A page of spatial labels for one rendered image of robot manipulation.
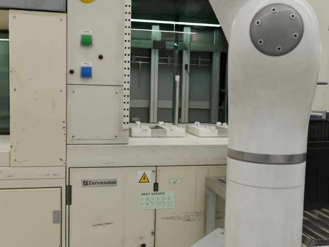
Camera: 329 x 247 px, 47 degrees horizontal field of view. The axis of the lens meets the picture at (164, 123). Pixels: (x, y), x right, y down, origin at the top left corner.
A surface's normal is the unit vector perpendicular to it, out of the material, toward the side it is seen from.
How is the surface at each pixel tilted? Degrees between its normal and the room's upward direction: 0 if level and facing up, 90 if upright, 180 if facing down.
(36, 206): 90
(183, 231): 90
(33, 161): 90
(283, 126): 99
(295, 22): 81
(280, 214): 90
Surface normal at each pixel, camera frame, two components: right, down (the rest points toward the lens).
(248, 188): -0.58, 0.05
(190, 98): 0.21, 0.08
